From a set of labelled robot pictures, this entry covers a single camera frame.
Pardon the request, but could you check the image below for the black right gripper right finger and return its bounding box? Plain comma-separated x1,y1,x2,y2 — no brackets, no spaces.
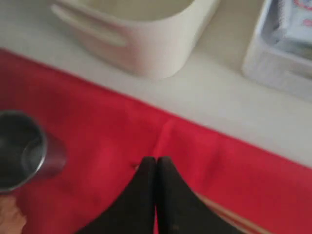
156,156,241,234

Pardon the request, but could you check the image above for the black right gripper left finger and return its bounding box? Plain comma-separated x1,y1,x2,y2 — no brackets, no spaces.
78,157,156,234

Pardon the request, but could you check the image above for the fried chicken nugget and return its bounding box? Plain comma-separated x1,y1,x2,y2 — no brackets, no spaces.
0,195,27,234

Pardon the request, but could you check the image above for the lower wooden chopstick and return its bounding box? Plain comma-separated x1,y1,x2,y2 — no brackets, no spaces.
213,210,259,234

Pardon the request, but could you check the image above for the red table cloth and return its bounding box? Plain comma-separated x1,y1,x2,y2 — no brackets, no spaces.
0,50,312,234

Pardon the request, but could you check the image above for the stainless steel cup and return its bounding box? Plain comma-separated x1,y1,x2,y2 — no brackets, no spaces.
0,110,67,193

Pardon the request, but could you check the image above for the cream plastic bin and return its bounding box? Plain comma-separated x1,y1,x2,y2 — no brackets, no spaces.
51,0,219,79

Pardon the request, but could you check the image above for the white perforated plastic basket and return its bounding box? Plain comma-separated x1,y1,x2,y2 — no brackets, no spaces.
242,0,312,101

